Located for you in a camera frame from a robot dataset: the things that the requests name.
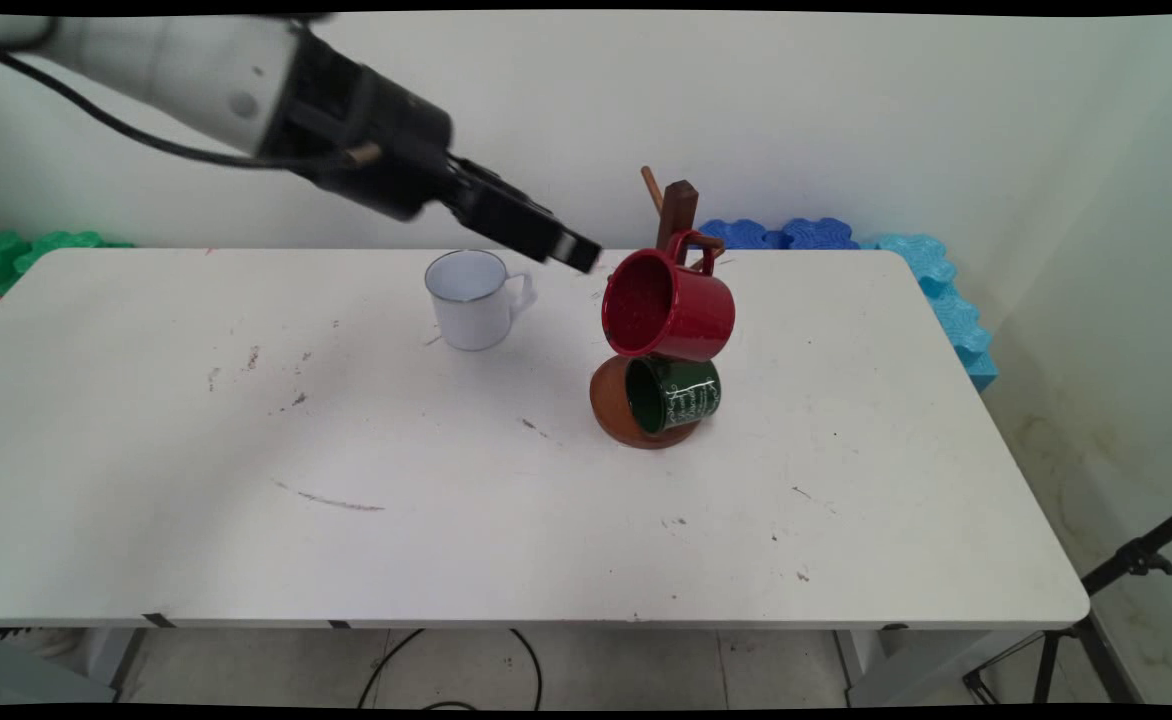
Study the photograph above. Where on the red enamel mug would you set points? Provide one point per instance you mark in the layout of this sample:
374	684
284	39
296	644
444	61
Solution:
686	320

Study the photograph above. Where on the white enamel mug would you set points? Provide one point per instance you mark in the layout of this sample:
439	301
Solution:
471	320

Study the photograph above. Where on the dark green printed mug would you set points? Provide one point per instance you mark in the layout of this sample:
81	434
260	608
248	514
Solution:
691	400

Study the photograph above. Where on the dark blue foam mat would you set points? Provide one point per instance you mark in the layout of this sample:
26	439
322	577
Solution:
821	233
741	235

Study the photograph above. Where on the light blue foam mat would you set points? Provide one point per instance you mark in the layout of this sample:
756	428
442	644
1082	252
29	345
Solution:
966	330
911	260

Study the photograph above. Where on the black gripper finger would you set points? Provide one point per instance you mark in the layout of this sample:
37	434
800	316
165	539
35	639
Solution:
506	188
536	240

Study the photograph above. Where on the black tripod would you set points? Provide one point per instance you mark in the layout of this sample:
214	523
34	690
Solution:
1136	555

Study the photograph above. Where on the white table leg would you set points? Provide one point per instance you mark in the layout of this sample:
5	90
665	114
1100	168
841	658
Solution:
906	665
116	655

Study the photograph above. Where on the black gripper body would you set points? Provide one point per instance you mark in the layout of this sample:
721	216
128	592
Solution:
376	120

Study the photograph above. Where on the brown wooden mug tree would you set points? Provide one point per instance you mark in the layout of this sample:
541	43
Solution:
608	400

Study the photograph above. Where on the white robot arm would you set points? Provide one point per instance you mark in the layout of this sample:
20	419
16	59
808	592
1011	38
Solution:
166	70

